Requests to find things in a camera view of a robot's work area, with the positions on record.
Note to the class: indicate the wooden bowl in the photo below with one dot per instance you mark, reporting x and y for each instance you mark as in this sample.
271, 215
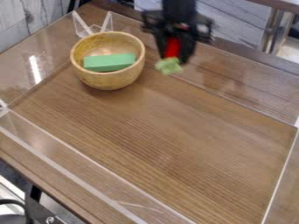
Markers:
103, 43

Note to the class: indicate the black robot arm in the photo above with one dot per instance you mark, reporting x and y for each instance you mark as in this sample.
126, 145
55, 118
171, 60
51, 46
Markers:
182, 10

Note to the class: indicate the metal furniture leg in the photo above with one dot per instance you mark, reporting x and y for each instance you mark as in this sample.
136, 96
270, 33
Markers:
277, 30

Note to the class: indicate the clear acrylic tray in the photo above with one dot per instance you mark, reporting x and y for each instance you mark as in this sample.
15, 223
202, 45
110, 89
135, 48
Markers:
195, 148

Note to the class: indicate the green rectangular block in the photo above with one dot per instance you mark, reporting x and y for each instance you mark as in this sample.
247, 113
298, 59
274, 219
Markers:
110, 62

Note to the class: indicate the black table leg bracket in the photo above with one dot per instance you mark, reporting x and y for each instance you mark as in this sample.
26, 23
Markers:
39, 213

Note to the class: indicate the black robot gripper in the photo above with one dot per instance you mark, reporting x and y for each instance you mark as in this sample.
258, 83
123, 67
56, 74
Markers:
195, 30

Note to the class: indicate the red plush fruit green leaves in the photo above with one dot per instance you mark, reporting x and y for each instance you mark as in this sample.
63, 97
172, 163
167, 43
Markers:
168, 65

